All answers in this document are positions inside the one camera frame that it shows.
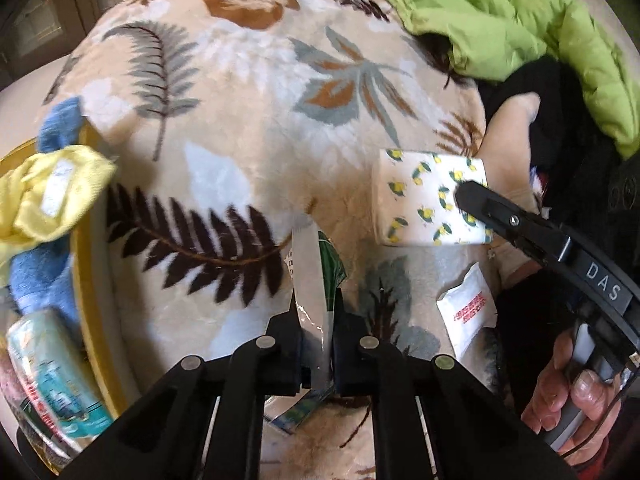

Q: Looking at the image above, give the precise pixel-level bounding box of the black cable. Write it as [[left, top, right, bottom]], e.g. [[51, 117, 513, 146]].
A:
[[562, 383, 632, 461]]

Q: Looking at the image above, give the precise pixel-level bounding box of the pink and brown plush toy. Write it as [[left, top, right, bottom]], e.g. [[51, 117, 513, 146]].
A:
[[1, 348, 70, 470]]

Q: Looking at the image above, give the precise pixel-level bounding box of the gold cardboard box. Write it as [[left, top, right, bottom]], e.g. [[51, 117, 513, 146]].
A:
[[0, 119, 137, 476]]

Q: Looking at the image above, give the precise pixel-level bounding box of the ornate glass wooden door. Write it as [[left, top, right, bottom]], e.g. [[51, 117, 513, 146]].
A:
[[1, 0, 120, 88]]

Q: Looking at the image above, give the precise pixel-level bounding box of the leaf patterned beige blanket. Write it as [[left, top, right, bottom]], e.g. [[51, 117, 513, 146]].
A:
[[39, 0, 501, 480]]

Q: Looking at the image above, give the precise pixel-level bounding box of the white red-text packet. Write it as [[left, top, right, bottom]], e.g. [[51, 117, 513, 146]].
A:
[[436, 263, 498, 358]]

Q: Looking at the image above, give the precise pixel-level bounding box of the teal cartoon tissue pack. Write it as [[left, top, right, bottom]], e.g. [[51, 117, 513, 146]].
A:
[[6, 309, 113, 451]]

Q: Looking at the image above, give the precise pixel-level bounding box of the yellow terry towel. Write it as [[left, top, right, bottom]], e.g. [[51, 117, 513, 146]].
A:
[[1, 145, 116, 286]]

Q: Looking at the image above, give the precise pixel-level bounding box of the green white medicine packet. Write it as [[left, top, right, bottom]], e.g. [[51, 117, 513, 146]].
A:
[[264, 214, 346, 436]]

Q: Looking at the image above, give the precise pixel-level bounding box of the blue terry towel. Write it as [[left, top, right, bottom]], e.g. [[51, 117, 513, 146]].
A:
[[9, 96, 84, 339]]

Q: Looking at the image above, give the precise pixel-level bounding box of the lemon print tissue pack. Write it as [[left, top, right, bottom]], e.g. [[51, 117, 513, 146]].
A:
[[372, 148, 492, 247]]

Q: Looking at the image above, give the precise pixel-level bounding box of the person's right hand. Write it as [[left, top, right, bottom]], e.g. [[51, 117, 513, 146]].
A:
[[521, 330, 622, 466]]

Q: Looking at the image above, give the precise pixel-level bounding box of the green puffy jacket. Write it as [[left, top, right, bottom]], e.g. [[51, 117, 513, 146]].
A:
[[387, 0, 639, 158]]

